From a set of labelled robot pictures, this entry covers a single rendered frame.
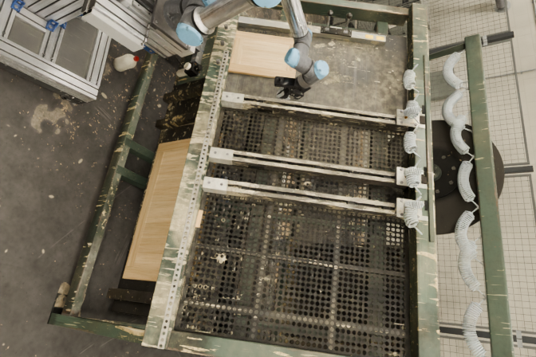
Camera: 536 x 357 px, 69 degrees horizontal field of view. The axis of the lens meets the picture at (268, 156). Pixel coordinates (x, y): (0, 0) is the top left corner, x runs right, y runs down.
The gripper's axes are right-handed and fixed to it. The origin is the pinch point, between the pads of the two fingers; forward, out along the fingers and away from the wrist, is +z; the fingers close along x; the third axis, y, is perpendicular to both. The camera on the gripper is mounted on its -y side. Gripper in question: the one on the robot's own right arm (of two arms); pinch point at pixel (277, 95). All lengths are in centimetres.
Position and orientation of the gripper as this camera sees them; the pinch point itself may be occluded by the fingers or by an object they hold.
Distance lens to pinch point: 200.5
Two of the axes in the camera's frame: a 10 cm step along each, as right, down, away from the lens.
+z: -5.1, 2.4, 8.3
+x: 0.8, -9.4, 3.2
